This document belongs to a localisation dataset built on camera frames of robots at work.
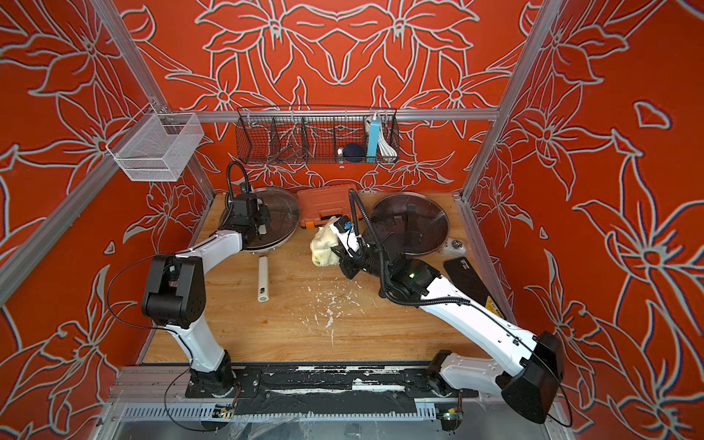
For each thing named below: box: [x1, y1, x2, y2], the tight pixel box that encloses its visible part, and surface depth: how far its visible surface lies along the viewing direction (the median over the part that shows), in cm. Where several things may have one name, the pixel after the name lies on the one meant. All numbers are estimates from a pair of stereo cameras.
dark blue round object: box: [342, 143, 366, 164], surface depth 97 cm
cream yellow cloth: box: [309, 216, 341, 268], surface depth 68 cm
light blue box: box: [365, 119, 382, 165], surface depth 89 cm
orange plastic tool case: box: [297, 184, 363, 230], surface depth 112 cm
